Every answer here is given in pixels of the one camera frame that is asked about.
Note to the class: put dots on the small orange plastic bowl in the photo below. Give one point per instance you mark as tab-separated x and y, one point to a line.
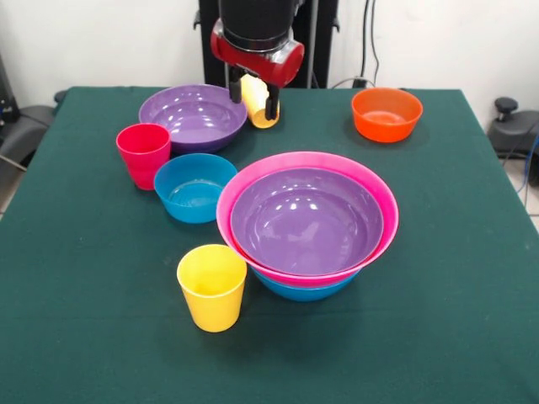
385	122

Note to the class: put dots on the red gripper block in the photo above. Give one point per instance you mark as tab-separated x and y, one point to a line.
261	65

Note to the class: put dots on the black round knob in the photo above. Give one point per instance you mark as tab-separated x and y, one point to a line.
60	97

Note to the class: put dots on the pink plastic bowl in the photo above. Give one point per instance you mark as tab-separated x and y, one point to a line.
389	219

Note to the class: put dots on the small blue plastic bowl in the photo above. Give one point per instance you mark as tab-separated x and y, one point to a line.
189	198

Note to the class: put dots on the black padded equipment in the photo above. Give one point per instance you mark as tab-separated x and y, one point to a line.
29	126

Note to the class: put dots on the red plastic cup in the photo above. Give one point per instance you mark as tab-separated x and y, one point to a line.
141	155

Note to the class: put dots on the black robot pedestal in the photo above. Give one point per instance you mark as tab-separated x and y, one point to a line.
324	42

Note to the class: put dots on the large blue plastic bowl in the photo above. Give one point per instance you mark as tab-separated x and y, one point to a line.
303	293

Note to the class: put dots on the black equipment base with knob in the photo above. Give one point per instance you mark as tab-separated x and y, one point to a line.
516	130

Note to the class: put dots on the dark green tablecloth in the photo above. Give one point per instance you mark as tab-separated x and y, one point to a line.
295	366

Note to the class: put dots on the purple plastic bowl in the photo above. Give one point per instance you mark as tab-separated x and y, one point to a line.
307	227
189	122

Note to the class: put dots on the yellow plastic cup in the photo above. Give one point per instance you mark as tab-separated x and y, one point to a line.
259	121
211	301
254	94

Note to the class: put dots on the dark device box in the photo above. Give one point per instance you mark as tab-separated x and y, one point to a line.
6	105

